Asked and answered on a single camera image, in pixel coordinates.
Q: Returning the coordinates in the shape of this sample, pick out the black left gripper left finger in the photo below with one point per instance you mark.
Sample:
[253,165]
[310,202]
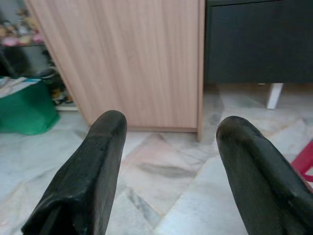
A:
[83,176]

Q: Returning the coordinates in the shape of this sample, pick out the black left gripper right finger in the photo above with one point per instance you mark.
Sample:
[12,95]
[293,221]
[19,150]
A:
[259,181]

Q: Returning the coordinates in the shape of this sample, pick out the red plastic stool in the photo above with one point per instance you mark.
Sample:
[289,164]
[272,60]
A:
[304,159]

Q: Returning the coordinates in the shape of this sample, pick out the white cabinet leg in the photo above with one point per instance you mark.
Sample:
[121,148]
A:
[274,96]

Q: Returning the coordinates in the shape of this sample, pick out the green bag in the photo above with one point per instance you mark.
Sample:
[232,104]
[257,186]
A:
[24,110]

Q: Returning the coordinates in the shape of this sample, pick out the light wood cabinet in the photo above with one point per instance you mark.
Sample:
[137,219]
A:
[127,61]

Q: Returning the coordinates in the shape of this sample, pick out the black cabinet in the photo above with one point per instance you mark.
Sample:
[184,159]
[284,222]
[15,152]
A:
[259,41]

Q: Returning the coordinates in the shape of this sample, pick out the shelf with small toys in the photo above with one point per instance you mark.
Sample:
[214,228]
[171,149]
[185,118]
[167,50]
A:
[22,29]

